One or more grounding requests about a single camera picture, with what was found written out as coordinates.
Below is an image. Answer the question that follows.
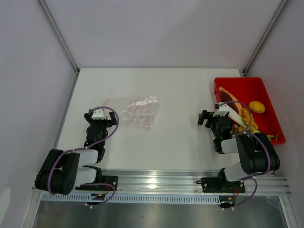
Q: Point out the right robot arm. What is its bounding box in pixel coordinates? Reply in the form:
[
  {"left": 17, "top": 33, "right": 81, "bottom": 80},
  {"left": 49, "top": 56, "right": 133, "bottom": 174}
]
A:
[{"left": 196, "top": 110, "right": 280, "bottom": 193}]

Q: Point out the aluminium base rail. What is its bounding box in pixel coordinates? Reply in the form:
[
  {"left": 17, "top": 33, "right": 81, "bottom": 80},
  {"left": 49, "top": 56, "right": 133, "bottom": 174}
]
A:
[{"left": 32, "top": 169, "right": 292, "bottom": 197}]

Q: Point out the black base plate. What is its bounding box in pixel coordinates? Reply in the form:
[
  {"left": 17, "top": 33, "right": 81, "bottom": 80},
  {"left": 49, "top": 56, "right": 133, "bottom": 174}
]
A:
[
  {"left": 76, "top": 175, "right": 118, "bottom": 191},
  {"left": 196, "top": 177, "right": 246, "bottom": 193}
]

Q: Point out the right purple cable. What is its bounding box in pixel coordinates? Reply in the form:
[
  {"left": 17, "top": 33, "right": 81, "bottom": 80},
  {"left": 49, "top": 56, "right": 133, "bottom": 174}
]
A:
[{"left": 218, "top": 100, "right": 272, "bottom": 211}]

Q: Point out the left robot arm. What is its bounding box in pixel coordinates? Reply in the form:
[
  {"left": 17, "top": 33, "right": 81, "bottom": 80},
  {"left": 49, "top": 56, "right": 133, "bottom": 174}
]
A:
[{"left": 34, "top": 107, "right": 119, "bottom": 195}]

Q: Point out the white green leek toy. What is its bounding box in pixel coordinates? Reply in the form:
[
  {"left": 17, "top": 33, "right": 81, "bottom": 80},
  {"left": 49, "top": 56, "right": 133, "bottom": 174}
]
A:
[{"left": 228, "top": 109, "right": 259, "bottom": 133}]

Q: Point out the red plastic bin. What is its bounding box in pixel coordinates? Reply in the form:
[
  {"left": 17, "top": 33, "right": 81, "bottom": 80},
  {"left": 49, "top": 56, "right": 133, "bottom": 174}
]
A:
[{"left": 214, "top": 77, "right": 285, "bottom": 145}]

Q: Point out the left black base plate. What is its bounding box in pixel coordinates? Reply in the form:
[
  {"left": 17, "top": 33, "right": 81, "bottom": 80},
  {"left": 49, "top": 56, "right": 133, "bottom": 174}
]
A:
[{"left": 76, "top": 175, "right": 118, "bottom": 191}]

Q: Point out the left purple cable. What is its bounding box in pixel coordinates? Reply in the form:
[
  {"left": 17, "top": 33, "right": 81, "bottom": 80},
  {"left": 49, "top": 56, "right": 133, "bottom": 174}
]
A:
[{"left": 47, "top": 106, "right": 120, "bottom": 209}]

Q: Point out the clear zip top bag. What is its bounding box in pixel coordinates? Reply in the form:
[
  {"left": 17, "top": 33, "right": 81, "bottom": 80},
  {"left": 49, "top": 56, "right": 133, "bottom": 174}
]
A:
[{"left": 103, "top": 95, "right": 160, "bottom": 130}]

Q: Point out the white slotted cable duct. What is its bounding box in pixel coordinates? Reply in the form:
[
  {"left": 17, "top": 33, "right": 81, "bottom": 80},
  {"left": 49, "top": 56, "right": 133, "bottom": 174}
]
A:
[{"left": 42, "top": 193, "right": 220, "bottom": 205}]

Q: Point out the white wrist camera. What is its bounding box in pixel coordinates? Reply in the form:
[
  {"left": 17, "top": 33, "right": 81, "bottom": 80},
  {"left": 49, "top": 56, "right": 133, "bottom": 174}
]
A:
[
  {"left": 92, "top": 107, "right": 105, "bottom": 120},
  {"left": 213, "top": 103, "right": 230, "bottom": 117}
]

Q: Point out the yellow ginger root toy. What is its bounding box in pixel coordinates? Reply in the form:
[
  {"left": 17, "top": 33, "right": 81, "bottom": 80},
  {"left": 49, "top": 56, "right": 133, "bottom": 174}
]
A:
[{"left": 242, "top": 108, "right": 258, "bottom": 130}]

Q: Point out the papaya slice toy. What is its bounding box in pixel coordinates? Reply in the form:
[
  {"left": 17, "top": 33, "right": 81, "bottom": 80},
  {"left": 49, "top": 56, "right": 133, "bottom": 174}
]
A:
[{"left": 219, "top": 86, "right": 243, "bottom": 115}]

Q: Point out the purple cable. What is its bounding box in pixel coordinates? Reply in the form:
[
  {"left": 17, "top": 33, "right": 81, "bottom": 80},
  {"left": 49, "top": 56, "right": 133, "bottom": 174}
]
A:
[
  {"left": 47, "top": 106, "right": 120, "bottom": 209},
  {"left": 218, "top": 100, "right": 272, "bottom": 211}
]

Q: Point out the right aluminium frame post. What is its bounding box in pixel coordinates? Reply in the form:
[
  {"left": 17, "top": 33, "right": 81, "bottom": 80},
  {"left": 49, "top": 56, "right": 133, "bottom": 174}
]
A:
[{"left": 241, "top": 0, "right": 291, "bottom": 77}]

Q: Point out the yellow potato toy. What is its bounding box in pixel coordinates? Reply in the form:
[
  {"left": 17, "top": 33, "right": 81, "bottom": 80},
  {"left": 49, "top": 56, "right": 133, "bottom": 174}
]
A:
[{"left": 248, "top": 101, "right": 266, "bottom": 114}]

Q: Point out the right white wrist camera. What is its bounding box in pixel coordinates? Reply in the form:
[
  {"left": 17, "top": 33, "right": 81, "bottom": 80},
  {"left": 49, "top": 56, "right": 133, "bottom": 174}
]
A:
[{"left": 213, "top": 103, "right": 230, "bottom": 117}]

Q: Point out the left aluminium frame post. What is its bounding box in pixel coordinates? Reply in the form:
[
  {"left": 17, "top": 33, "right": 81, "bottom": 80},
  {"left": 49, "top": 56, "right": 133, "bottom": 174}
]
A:
[{"left": 36, "top": 0, "right": 80, "bottom": 75}]

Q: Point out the longan fruit bunch toy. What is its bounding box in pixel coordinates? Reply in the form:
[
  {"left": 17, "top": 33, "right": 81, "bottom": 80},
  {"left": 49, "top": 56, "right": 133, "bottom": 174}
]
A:
[{"left": 230, "top": 124, "right": 255, "bottom": 136}]

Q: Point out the aluminium frame post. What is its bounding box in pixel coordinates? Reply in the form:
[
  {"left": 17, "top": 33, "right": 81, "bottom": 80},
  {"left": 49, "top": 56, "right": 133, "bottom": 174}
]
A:
[
  {"left": 241, "top": 0, "right": 291, "bottom": 77},
  {"left": 36, "top": 0, "right": 80, "bottom": 75}
]

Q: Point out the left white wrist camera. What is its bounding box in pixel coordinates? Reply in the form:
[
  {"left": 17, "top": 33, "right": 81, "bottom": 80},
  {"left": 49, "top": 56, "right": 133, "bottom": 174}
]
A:
[{"left": 92, "top": 107, "right": 105, "bottom": 120}]

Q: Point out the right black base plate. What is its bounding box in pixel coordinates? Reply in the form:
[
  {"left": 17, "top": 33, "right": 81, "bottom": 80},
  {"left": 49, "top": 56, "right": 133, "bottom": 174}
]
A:
[{"left": 196, "top": 177, "right": 246, "bottom": 193}]

